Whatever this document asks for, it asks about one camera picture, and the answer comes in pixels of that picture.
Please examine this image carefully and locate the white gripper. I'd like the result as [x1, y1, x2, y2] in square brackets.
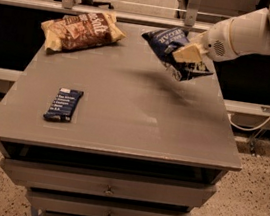
[172, 18, 238, 64]

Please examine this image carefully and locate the blue chip bag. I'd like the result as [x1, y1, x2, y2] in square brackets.
[142, 27, 212, 81]

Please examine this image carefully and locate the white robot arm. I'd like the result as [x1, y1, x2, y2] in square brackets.
[172, 6, 270, 63]

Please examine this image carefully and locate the brown chip bag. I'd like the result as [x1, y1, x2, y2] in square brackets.
[41, 12, 126, 54]

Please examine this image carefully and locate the blue rxbar blueberry bar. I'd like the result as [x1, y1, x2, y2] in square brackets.
[43, 87, 84, 123]

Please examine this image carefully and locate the grey drawer cabinet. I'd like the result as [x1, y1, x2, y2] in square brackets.
[0, 24, 241, 216]

